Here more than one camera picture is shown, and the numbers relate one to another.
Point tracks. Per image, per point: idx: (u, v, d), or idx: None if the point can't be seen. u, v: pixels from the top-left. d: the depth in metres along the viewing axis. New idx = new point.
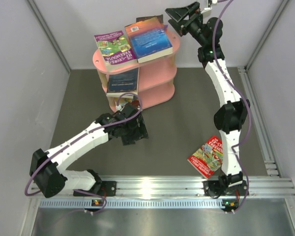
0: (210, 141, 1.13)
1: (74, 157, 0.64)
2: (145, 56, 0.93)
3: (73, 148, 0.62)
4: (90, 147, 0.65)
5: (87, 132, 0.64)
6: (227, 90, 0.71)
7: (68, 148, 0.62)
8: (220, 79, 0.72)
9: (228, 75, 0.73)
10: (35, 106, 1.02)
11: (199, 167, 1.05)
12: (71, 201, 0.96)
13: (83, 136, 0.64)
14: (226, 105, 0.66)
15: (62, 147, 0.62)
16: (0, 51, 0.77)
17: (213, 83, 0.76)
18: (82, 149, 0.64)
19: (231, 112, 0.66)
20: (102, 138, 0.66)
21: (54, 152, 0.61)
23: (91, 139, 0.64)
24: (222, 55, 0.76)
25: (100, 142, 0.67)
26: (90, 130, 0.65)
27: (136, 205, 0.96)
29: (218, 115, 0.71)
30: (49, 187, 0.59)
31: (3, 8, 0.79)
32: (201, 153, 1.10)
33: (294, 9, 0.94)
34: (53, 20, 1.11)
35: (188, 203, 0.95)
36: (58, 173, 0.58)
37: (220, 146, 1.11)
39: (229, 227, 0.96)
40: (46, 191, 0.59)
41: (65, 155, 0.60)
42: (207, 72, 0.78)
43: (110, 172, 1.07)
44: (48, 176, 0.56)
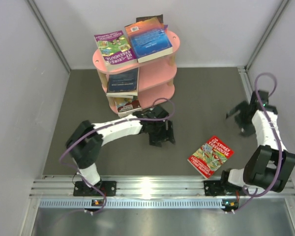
0: (210, 141, 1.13)
1: (112, 136, 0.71)
2: (145, 56, 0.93)
3: (116, 128, 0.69)
4: (125, 132, 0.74)
5: (127, 120, 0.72)
6: (270, 136, 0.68)
7: (111, 126, 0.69)
8: (265, 125, 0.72)
9: (275, 126, 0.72)
10: (35, 106, 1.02)
11: (199, 167, 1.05)
12: (70, 201, 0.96)
13: (124, 122, 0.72)
14: (263, 147, 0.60)
15: (107, 124, 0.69)
16: (0, 51, 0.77)
17: (257, 129, 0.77)
18: (121, 132, 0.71)
19: (267, 160, 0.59)
20: (136, 128, 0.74)
21: (99, 126, 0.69)
23: (129, 126, 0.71)
24: (276, 111, 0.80)
25: (132, 131, 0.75)
26: (130, 118, 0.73)
27: (136, 205, 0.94)
29: (250, 162, 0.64)
30: (88, 156, 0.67)
31: (3, 8, 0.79)
32: (201, 153, 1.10)
33: (294, 8, 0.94)
34: (53, 20, 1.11)
35: (188, 203, 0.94)
36: (100, 145, 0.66)
37: (220, 146, 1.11)
39: (229, 227, 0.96)
40: (83, 160, 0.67)
41: (108, 131, 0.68)
42: (254, 120, 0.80)
43: (110, 172, 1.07)
44: (92, 144, 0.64)
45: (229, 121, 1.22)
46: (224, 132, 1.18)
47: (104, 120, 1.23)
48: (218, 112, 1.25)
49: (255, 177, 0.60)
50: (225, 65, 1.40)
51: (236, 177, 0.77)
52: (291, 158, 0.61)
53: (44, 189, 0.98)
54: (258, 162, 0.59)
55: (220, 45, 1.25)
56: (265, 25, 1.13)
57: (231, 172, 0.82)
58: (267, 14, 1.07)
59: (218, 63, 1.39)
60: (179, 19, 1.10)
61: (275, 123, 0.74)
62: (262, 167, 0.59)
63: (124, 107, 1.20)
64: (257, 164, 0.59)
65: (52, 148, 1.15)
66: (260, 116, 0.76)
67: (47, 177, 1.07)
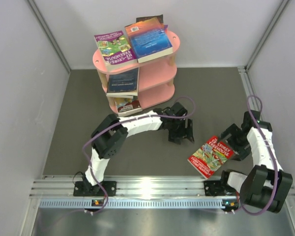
0: (210, 141, 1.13)
1: (133, 130, 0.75)
2: (145, 56, 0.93)
3: (139, 123, 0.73)
4: (145, 128, 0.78)
5: (149, 116, 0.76)
6: (265, 155, 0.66)
7: (134, 121, 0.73)
8: (260, 143, 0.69)
9: (271, 144, 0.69)
10: (35, 106, 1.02)
11: (199, 167, 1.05)
12: (70, 201, 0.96)
13: (146, 117, 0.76)
14: (258, 168, 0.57)
15: (131, 118, 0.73)
16: (0, 51, 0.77)
17: (252, 147, 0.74)
18: (142, 127, 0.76)
19: (262, 179, 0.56)
20: (156, 125, 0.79)
21: (124, 119, 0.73)
23: (150, 122, 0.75)
24: (270, 127, 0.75)
25: (151, 127, 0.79)
26: (152, 114, 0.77)
27: (136, 205, 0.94)
29: (246, 182, 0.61)
30: (112, 148, 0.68)
31: (3, 9, 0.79)
32: (201, 153, 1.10)
33: (294, 8, 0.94)
34: (52, 21, 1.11)
35: (188, 203, 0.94)
36: (125, 138, 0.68)
37: (220, 146, 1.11)
39: (229, 227, 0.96)
40: (107, 151, 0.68)
41: (132, 125, 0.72)
42: (249, 138, 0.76)
43: (110, 172, 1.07)
44: (119, 135, 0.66)
45: (229, 121, 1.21)
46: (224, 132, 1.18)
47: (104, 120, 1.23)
48: (218, 112, 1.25)
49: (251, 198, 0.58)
50: (225, 65, 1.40)
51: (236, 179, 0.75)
52: (287, 178, 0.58)
53: (44, 189, 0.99)
54: (253, 182, 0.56)
55: (221, 45, 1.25)
56: (265, 25, 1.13)
57: (231, 174, 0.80)
58: (267, 14, 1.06)
59: (218, 63, 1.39)
60: (179, 19, 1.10)
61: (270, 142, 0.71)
62: (258, 188, 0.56)
63: (124, 107, 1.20)
64: (253, 185, 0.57)
65: (52, 148, 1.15)
66: (254, 134, 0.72)
67: (47, 177, 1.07)
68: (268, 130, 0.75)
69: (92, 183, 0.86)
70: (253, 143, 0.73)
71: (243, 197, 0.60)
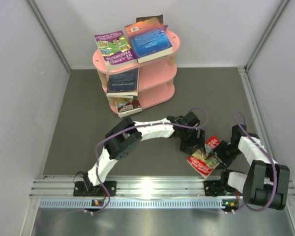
0: (209, 141, 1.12)
1: (147, 135, 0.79)
2: (145, 56, 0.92)
3: (152, 129, 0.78)
4: (158, 134, 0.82)
5: (162, 123, 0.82)
6: (259, 154, 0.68)
7: (149, 127, 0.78)
8: (251, 145, 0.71)
9: (260, 144, 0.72)
10: (35, 106, 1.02)
11: (198, 168, 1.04)
12: (71, 201, 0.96)
13: (160, 124, 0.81)
14: (256, 162, 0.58)
15: (146, 124, 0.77)
16: None
17: (245, 153, 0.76)
18: (155, 133, 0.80)
19: (262, 172, 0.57)
20: (168, 133, 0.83)
21: (139, 124, 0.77)
23: (163, 128, 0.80)
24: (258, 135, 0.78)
25: (163, 134, 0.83)
26: (165, 122, 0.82)
27: (136, 205, 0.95)
29: (246, 181, 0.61)
30: (126, 150, 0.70)
31: (3, 9, 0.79)
32: (200, 153, 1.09)
33: (294, 8, 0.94)
34: (52, 21, 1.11)
35: (188, 203, 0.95)
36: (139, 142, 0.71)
37: None
39: (229, 227, 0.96)
40: (120, 153, 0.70)
41: (146, 130, 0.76)
42: (242, 148, 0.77)
43: (110, 173, 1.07)
44: (133, 138, 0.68)
45: (229, 121, 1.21)
46: (224, 132, 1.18)
47: (104, 121, 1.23)
48: (218, 112, 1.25)
49: (256, 194, 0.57)
50: (225, 65, 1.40)
51: (237, 180, 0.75)
52: (284, 169, 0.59)
53: (44, 189, 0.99)
54: (255, 177, 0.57)
55: (221, 45, 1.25)
56: (265, 25, 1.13)
57: (231, 174, 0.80)
58: (268, 14, 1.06)
59: (218, 63, 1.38)
60: (179, 19, 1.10)
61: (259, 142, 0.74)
62: (260, 182, 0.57)
63: (124, 107, 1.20)
64: (254, 179, 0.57)
65: (52, 148, 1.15)
66: (245, 140, 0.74)
67: (47, 177, 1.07)
68: (257, 137, 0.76)
69: (93, 182, 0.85)
70: (245, 148, 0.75)
71: (246, 198, 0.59)
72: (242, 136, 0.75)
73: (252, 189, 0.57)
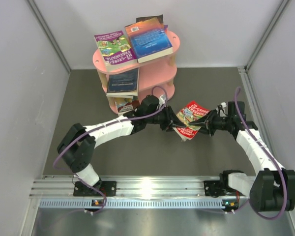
0: (190, 106, 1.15)
1: (103, 138, 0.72)
2: (145, 56, 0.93)
3: (107, 130, 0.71)
4: (117, 134, 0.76)
5: (118, 121, 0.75)
6: (264, 157, 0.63)
7: (103, 128, 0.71)
8: (253, 145, 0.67)
9: (262, 142, 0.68)
10: (35, 106, 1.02)
11: (181, 131, 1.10)
12: (71, 201, 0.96)
13: (116, 123, 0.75)
14: (264, 173, 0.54)
15: (99, 126, 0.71)
16: (0, 51, 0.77)
17: (246, 151, 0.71)
18: (113, 133, 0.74)
19: (271, 184, 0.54)
20: (128, 130, 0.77)
21: (91, 129, 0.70)
23: (121, 127, 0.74)
24: (255, 126, 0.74)
25: (124, 132, 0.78)
26: (121, 119, 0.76)
27: (136, 205, 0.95)
29: (253, 189, 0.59)
30: (81, 159, 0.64)
31: (3, 9, 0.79)
32: (182, 117, 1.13)
33: (293, 8, 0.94)
34: (52, 21, 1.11)
35: (188, 203, 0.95)
36: (93, 147, 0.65)
37: (200, 111, 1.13)
39: (229, 227, 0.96)
40: (75, 164, 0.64)
41: (101, 132, 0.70)
42: (241, 143, 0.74)
43: (110, 172, 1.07)
44: (85, 146, 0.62)
45: None
46: (224, 132, 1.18)
47: (103, 120, 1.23)
48: None
49: (264, 205, 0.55)
50: (225, 65, 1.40)
51: (238, 183, 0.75)
52: (292, 175, 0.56)
53: (44, 189, 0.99)
54: (263, 188, 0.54)
55: (221, 45, 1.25)
56: (265, 25, 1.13)
57: (230, 175, 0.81)
58: (267, 14, 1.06)
59: (218, 63, 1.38)
60: (179, 19, 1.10)
61: (262, 140, 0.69)
62: (268, 192, 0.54)
63: (124, 107, 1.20)
64: (263, 191, 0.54)
65: (52, 148, 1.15)
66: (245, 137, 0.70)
67: (47, 177, 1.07)
68: (255, 129, 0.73)
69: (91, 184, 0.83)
70: (245, 146, 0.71)
71: (255, 206, 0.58)
72: (239, 130, 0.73)
73: (259, 200, 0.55)
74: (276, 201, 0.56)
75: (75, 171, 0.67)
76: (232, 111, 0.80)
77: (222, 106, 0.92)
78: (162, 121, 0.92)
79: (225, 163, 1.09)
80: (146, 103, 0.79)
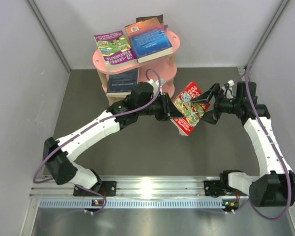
0: (189, 89, 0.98)
1: (83, 147, 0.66)
2: (145, 56, 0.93)
3: (83, 137, 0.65)
4: (100, 136, 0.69)
5: (98, 122, 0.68)
6: (272, 156, 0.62)
7: (78, 137, 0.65)
8: (262, 141, 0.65)
9: (273, 137, 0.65)
10: (35, 106, 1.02)
11: (178, 122, 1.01)
12: (71, 201, 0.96)
13: (94, 125, 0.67)
14: (270, 177, 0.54)
15: (73, 136, 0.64)
16: (0, 52, 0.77)
17: (252, 141, 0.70)
18: (93, 137, 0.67)
19: (274, 188, 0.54)
20: (113, 128, 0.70)
21: (64, 141, 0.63)
23: (102, 129, 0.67)
24: (268, 113, 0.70)
25: (110, 131, 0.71)
26: (101, 120, 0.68)
27: (136, 205, 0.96)
29: (254, 185, 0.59)
30: (62, 173, 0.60)
31: (3, 9, 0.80)
32: (180, 104, 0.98)
33: (293, 8, 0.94)
34: (52, 21, 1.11)
35: (188, 203, 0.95)
36: (69, 161, 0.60)
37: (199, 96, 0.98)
39: (229, 227, 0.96)
40: (60, 178, 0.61)
41: (75, 143, 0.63)
42: (249, 132, 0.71)
43: (110, 172, 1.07)
44: (58, 163, 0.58)
45: (229, 121, 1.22)
46: (224, 132, 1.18)
47: None
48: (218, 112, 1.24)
49: (263, 203, 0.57)
50: (225, 65, 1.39)
51: (237, 183, 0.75)
52: None
53: (44, 189, 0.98)
54: (266, 191, 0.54)
55: (221, 45, 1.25)
56: (265, 26, 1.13)
57: (230, 175, 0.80)
58: (267, 14, 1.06)
59: (218, 63, 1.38)
60: (179, 19, 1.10)
61: (272, 133, 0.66)
62: (271, 193, 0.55)
63: None
64: (266, 192, 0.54)
65: None
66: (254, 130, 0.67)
67: (47, 177, 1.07)
68: (267, 117, 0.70)
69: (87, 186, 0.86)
70: (254, 137, 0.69)
71: (255, 202, 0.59)
72: (250, 119, 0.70)
73: (259, 199, 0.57)
74: (276, 200, 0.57)
75: (64, 183, 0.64)
76: (241, 94, 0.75)
77: (229, 85, 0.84)
78: (157, 112, 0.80)
79: (225, 163, 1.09)
80: (136, 91, 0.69)
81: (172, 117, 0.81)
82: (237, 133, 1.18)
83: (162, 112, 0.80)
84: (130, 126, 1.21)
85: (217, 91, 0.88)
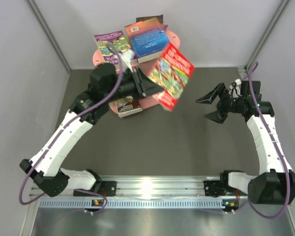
0: (166, 55, 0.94)
1: (60, 159, 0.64)
2: (145, 56, 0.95)
3: (54, 151, 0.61)
4: (73, 139, 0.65)
5: (63, 128, 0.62)
6: (272, 154, 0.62)
7: (48, 152, 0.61)
8: (264, 139, 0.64)
9: (275, 136, 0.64)
10: (35, 105, 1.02)
11: (160, 100, 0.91)
12: (71, 201, 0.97)
13: (61, 132, 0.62)
14: (268, 174, 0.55)
15: (43, 152, 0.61)
16: (0, 52, 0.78)
17: (255, 138, 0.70)
18: (65, 145, 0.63)
19: (273, 185, 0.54)
20: (83, 129, 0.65)
21: (36, 160, 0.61)
23: (70, 134, 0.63)
24: (272, 111, 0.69)
25: (82, 131, 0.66)
26: (65, 124, 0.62)
27: (136, 205, 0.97)
29: (252, 182, 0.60)
30: (49, 189, 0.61)
31: (3, 9, 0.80)
32: (158, 75, 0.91)
33: (293, 9, 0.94)
34: (52, 21, 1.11)
35: (188, 203, 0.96)
36: (47, 177, 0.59)
37: (178, 61, 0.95)
39: (230, 227, 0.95)
40: (51, 192, 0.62)
41: (48, 160, 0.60)
42: (251, 130, 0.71)
43: (110, 172, 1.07)
44: (38, 184, 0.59)
45: (229, 121, 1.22)
46: (224, 132, 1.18)
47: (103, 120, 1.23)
48: None
49: (260, 201, 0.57)
50: (225, 65, 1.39)
51: (237, 183, 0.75)
52: None
53: None
54: (265, 188, 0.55)
55: (221, 45, 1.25)
56: (265, 26, 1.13)
57: (230, 175, 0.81)
58: (267, 14, 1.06)
59: (218, 63, 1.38)
60: (179, 19, 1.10)
61: (274, 132, 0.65)
62: (268, 191, 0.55)
63: (124, 107, 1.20)
64: (264, 189, 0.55)
65: None
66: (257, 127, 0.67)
67: None
68: (271, 115, 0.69)
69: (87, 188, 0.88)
70: (256, 134, 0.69)
71: (252, 199, 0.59)
72: (253, 116, 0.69)
73: (257, 196, 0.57)
74: (274, 198, 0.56)
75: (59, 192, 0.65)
76: (245, 91, 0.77)
77: (237, 84, 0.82)
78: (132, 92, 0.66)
79: (225, 162, 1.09)
80: (96, 76, 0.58)
81: (151, 95, 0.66)
82: (238, 133, 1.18)
83: (136, 92, 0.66)
84: (131, 126, 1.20)
85: (220, 91, 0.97)
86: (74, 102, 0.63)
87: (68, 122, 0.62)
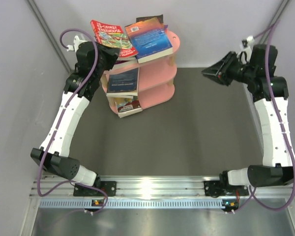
0: (97, 27, 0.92)
1: (69, 138, 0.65)
2: (145, 56, 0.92)
3: (63, 131, 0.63)
4: (76, 119, 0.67)
5: (65, 107, 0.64)
6: (280, 146, 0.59)
7: (58, 132, 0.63)
8: (273, 130, 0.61)
9: (285, 126, 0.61)
10: (34, 106, 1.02)
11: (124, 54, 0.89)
12: (70, 201, 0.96)
13: (64, 112, 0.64)
14: (273, 170, 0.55)
15: (51, 134, 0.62)
16: (0, 53, 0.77)
17: (261, 123, 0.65)
18: (71, 124, 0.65)
19: (276, 179, 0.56)
20: (83, 105, 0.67)
21: (46, 143, 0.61)
23: (73, 111, 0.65)
24: (286, 93, 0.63)
25: (82, 109, 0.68)
26: (65, 103, 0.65)
27: (136, 205, 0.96)
29: (253, 169, 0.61)
30: (66, 169, 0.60)
31: (3, 10, 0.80)
32: (108, 43, 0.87)
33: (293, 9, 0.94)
34: (53, 21, 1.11)
35: (188, 203, 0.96)
36: (64, 158, 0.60)
37: (108, 27, 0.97)
39: (230, 227, 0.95)
40: (69, 173, 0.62)
41: (59, 139, 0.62)
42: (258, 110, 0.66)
43: (110, 172, 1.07)
44: (56, 165, 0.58)
45: (229, 121, 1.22)
46: (225, 132, 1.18)
47: (103, 120, 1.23)
48: (218, 112, 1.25)
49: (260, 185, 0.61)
50: None
51: (238, 180, 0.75)
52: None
53: (44, 189, 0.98)
54: (267, 181, 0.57)
55: (220, 45, 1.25)
56: (265, 26, 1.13)
57: (229, 173, 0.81)
58: (267, 14, 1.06)
59: None
60: (179, 19, 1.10)
61: (284, 120, 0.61)
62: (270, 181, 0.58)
63: (124, 107, 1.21)
64: (266, 181, 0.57)
65: None
66: (267, 114, 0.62)
67: (47, 177, 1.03)
68: (284, 97, 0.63)
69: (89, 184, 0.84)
70: (263, 121, 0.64)
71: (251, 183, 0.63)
72: (264, 100, 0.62)
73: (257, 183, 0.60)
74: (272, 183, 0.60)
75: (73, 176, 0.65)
76: (257, 61, 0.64)
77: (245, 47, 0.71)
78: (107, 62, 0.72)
79: (225, 163, 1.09)
80: (82, 54, 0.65)
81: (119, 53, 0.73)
82: (238, 133, 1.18)
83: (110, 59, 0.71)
84: (131, 126, 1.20)
85: None
86: (67, 83, 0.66)
87: (68, 101, 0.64)
